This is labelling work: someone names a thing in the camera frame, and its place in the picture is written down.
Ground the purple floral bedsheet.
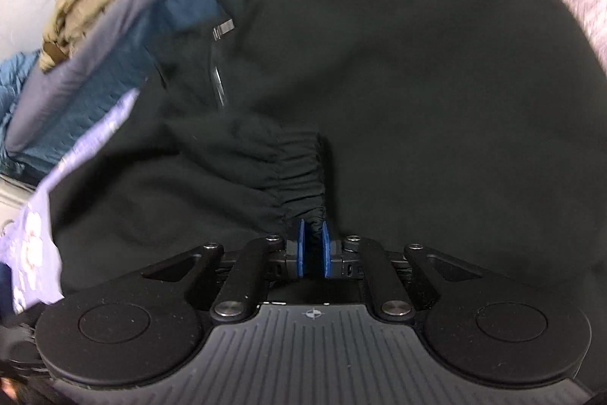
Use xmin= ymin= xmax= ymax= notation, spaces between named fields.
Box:
xmin=0 ymin=87 xmax=140 ymax=315

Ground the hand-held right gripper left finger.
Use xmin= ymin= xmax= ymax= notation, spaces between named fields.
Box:
xmin=142 ymin=219 xmax=307 ymax=323

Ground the blue quilted duvet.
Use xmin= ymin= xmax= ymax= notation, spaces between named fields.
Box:
xmin=0 ymin=49 xmax=43 ymax=159

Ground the black garment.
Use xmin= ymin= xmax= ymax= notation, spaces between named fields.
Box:
xmin=50 ymin=0 xmax=607 ymax=320

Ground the grey blanket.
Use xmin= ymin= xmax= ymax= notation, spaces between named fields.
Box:
xmin=5 ymin=0 xmax=186 ymax=154

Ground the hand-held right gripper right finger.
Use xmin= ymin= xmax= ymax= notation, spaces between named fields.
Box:
xmin=321 ymin=220 xmax=484 ymax=323

